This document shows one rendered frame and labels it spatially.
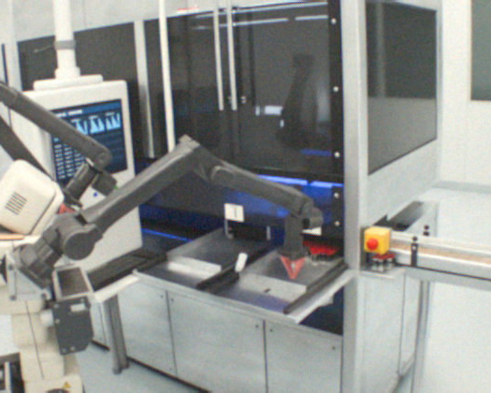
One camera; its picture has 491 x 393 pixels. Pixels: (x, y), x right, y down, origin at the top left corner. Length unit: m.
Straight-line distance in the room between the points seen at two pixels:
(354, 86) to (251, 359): 1.24
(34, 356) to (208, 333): 1.11
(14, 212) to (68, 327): 0.34
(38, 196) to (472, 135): 5.54
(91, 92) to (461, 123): 4.92
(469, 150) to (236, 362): 4.60
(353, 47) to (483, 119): 4.69
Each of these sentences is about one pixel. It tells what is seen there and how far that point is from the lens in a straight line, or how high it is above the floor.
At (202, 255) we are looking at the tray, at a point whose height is 0.88.
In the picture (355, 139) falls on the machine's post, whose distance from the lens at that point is 1.76.
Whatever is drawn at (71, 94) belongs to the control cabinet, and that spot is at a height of 1.52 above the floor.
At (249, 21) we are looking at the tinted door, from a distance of 1.95.
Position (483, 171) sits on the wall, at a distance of 6.44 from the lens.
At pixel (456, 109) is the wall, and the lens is 6.40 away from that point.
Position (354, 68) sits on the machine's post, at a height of 1.57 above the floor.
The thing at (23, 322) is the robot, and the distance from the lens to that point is 1.51.
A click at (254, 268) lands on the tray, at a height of 0.89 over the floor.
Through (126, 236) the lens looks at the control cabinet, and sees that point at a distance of 2.36.
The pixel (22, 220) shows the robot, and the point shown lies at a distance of 1.38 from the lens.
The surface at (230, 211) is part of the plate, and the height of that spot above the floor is 1.02.
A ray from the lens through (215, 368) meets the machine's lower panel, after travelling 2.52.
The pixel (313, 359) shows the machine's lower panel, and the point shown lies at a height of 0.46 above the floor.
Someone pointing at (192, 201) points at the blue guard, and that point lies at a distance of 2.23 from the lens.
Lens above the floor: 1.62
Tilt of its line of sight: 15 degrees down
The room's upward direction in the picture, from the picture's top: 3 degrees counter-clockwise
